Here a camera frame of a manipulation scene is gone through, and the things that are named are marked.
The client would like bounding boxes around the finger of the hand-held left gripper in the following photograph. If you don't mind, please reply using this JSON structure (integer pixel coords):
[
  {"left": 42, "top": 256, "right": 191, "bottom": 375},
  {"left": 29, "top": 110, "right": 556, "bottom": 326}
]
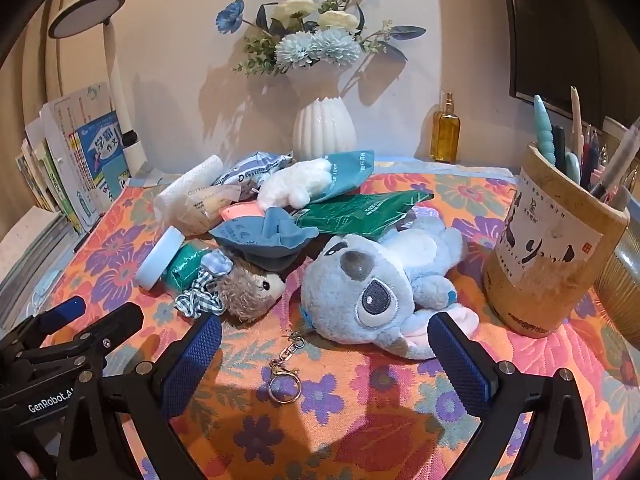
[
  {"left": 25, "top": 302, "right": 145, "bottom": 391},
  {"left": 0, "top": 296, "right": 87, "bottom": 361}
]

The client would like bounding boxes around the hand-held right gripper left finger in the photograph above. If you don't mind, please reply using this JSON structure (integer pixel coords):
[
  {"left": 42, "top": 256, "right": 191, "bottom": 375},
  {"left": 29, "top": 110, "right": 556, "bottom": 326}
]
[{"left": 55, "top": 312, "right": 223, "bottom": 480}]

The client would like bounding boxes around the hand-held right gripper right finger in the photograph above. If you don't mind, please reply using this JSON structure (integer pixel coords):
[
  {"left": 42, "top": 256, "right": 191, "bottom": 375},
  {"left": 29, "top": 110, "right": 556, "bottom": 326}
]
[{"left": 429, "top": 312, "right": 593, "bottom": 480}]

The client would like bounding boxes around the white round tape roll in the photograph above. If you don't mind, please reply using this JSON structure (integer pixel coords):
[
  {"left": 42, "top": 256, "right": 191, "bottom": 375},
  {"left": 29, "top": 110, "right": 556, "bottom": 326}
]
[{"left": 137, "top": 226, "right": 187, "bottom": 291}]

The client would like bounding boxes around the brown plush with gingham bow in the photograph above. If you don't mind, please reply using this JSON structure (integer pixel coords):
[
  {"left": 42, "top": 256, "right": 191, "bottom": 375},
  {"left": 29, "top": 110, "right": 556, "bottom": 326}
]
[{"left": 174, "top": 252, "right": 287, "bottom": 323}]

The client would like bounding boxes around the green foil item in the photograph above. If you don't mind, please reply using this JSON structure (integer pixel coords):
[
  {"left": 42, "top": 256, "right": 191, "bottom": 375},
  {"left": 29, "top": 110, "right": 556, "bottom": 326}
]
[{"left": 165, "top": 241, "right": 218, "bottom": 293}]

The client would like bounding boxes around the blue koala plush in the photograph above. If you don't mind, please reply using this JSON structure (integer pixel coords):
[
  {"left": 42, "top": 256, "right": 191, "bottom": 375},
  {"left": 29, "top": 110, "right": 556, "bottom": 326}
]
[{"left": 299, "top": 215, "right": 480, "bottom": 361}]

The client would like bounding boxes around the blue fabric hat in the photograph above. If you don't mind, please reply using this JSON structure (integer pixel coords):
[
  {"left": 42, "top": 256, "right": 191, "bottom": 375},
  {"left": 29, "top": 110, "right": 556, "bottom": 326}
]
[{"left": 209, "top": 207, "right": 320, "bottom": 273}]

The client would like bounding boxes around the clear plastic bag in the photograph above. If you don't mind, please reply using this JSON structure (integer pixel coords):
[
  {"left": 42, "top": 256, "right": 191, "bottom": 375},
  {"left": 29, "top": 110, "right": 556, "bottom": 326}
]
[{"left": 172, "top": 185, "right": 243, "bottom": 236}]

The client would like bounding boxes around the pink packet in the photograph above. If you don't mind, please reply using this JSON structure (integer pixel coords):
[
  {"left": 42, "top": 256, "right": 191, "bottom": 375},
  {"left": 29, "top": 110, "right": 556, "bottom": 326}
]
[{"left": 221, "top": 201, "right": 261, "bottom": 222}]

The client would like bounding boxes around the white plush toy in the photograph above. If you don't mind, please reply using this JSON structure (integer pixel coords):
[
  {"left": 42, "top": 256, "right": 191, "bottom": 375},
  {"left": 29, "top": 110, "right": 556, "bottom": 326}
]
[{"left": 257, "top": 157, "right": 333, "bottom": 209}]

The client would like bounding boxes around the person's left hand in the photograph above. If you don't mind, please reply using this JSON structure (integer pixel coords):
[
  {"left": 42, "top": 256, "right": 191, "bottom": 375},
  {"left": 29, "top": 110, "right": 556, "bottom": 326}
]
[{"left": 15, "top": 452, "right": 42, "bottom": 479}]

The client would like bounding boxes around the floral orange tablecloth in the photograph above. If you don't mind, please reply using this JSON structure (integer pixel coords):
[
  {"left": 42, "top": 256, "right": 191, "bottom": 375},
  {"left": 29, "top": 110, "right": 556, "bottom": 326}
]
[{"left": 40, "top": 157, "right": 640, "bottom": 480}]

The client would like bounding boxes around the bamboo pen holder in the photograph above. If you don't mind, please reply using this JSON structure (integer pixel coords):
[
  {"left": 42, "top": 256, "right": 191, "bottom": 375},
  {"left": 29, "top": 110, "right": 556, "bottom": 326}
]
[{"left": 482, "top": 142, "right": 631, "bottom": 338}]

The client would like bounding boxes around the row of books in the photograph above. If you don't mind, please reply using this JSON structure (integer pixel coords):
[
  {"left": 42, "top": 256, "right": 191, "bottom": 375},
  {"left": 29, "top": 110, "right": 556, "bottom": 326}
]
[{"left": 15, "top": 82, "right": 133, "bottom": 233}]

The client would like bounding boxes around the gold ribbed cup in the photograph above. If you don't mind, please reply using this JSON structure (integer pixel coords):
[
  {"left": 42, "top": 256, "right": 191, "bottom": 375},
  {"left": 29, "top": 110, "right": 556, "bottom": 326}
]
[{"left": 592, "top": 240, "right": 640, "bottom": 336}]

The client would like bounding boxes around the green packet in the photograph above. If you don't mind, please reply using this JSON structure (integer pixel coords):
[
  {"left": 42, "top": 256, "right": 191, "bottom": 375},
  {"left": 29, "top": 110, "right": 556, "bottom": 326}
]
[{"left": 295, "top": 190, "right": 435, "bottom": 238}]

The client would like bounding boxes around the grey and white packet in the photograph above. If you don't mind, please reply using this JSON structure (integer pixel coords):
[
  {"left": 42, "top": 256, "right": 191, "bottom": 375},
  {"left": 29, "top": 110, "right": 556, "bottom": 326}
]
[{"left": 212, "top": 151, "right": 296, "bottom": 196}]

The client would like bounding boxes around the teal packet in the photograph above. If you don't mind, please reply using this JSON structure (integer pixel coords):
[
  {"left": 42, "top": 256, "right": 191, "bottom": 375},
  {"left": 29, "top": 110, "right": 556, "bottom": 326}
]
[{"left": 320, "top": 150, "right": 376, "bottom": 198}]

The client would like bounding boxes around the white desk lamp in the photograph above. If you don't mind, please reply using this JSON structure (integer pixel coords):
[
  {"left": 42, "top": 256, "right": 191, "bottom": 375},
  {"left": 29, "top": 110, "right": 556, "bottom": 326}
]
[{"left": 48, "top": 0, "right": 148, "bottom": 181}]

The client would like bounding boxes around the amber glass bottle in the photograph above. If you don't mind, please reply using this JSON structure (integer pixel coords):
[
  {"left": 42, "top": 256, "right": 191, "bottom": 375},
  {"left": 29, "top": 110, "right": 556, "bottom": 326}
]
[{"left": 430, "top": 91, "right": 462, "bottom": 163}]

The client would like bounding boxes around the bunch of pens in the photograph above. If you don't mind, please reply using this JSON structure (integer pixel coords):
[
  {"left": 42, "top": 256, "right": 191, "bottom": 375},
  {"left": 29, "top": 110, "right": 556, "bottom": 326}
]
[{"left": 532, "top": 85, "right": 640, "bottom": 211}]

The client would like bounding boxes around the white ribbed vase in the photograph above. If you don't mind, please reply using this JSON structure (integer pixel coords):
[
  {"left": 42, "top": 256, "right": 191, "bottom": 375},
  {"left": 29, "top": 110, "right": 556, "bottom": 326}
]
[{"left": 292, "top": 96, "right": 357, "bottom": 162}]

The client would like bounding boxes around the blue and white flower bouquet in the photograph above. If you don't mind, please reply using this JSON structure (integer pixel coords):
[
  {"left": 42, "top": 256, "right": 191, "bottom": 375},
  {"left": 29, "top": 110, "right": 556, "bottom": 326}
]
[{"left": 216, "top": 0, "right": 427, "bottom": 77}]

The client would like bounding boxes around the black monitor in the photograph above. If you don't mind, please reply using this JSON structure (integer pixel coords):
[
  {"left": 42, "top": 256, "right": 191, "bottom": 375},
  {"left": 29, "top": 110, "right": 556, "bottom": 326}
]
[{"left": 495, "top": 0, "right": 640, "bottom": 126}]

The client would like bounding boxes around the gold keychain clasp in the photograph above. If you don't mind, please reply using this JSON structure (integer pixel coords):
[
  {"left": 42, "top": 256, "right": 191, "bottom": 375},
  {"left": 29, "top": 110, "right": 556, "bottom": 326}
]
[{"left": 266, "top": 332, "right": 307, "bottom": 403}]

